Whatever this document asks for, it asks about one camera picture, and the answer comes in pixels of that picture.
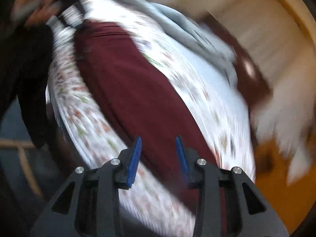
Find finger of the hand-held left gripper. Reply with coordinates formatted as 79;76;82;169
47;2;86;34

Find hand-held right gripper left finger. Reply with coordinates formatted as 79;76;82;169
30;136;143;237

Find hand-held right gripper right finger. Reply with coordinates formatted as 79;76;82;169
175;136;289;237

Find maroon pants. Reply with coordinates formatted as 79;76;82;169
74;20;228;237

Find person's left hand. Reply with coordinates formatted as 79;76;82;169
11;0;63;29

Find floral printed bed sheet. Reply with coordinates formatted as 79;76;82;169
46;0;257;237

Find person's dark clothing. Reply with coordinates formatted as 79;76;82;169
0;25;61;150

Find dark brown headboard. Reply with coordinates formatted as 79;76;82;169
205;12;274;114

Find grey blanket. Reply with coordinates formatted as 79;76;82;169
62;0;240;84

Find white cloth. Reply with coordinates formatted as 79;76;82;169
253;79;313;187

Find wooden stool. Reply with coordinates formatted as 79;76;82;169
0;138;46;199

